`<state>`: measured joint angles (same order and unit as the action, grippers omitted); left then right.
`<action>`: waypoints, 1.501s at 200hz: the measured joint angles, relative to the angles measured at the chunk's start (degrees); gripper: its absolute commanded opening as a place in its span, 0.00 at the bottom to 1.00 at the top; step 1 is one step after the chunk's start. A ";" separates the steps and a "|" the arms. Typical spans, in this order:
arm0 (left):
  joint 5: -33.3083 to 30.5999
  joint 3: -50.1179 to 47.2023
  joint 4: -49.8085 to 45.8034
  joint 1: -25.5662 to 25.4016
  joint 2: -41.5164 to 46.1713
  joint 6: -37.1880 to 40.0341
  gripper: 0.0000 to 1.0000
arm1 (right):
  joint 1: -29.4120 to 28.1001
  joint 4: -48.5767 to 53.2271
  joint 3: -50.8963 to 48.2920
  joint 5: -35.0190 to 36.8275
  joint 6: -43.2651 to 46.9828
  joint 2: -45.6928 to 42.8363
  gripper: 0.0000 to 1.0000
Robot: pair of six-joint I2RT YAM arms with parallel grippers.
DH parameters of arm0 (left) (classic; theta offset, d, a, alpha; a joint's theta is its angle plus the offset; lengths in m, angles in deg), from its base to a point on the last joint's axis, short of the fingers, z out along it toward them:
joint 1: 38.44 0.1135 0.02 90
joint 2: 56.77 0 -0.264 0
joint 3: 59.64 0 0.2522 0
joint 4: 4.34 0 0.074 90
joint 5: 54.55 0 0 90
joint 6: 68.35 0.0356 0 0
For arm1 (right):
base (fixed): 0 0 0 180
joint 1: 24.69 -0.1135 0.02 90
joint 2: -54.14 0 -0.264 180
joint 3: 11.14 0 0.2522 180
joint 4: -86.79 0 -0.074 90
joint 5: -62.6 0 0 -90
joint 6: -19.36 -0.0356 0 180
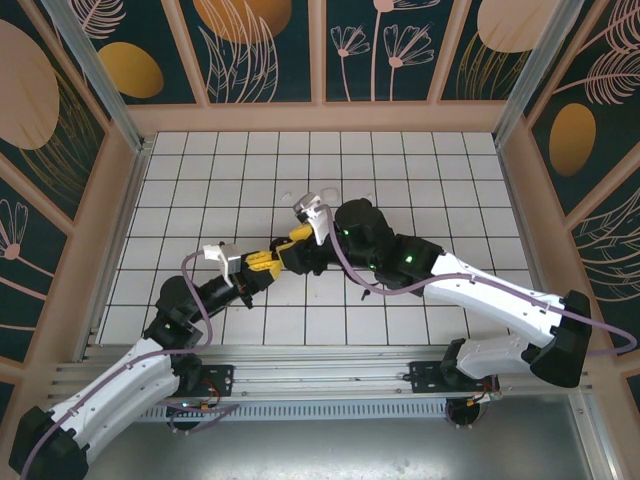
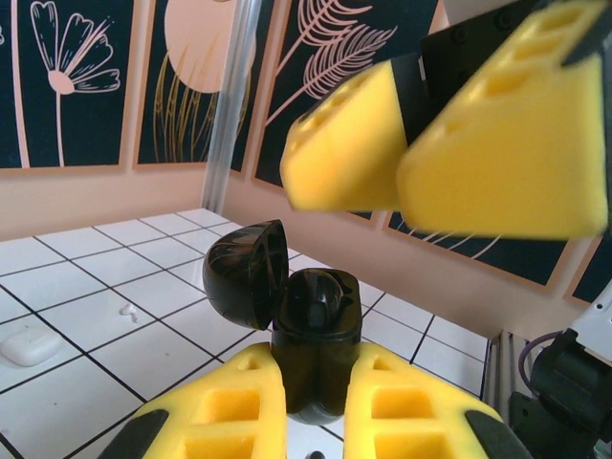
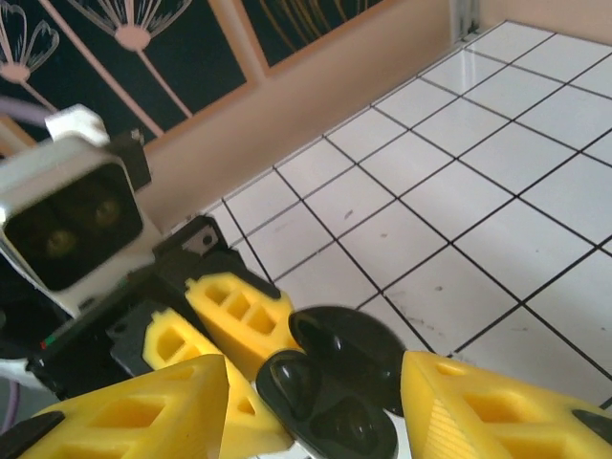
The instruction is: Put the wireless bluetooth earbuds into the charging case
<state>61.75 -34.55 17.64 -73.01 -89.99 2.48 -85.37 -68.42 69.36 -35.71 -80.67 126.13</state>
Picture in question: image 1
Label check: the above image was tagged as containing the grey metal base sheet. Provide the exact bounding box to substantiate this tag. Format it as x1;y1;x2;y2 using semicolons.
49;394;616;480

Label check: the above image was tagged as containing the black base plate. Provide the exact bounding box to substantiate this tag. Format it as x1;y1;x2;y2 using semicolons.
199;363;236;397
408;360;449;395

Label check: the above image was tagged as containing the aluminium mounting rail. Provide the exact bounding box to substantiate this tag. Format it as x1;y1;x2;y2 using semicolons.
54;343;596;402

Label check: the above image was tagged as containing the aluminium side rail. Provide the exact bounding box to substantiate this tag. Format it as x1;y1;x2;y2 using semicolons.
74;137;154;364

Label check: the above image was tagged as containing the grey slotted cable duct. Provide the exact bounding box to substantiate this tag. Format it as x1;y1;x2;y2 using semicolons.
107;399;451;422

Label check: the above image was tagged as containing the aluminium corner post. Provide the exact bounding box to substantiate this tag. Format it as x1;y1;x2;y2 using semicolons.
493;0;587;146
39;0;151;154

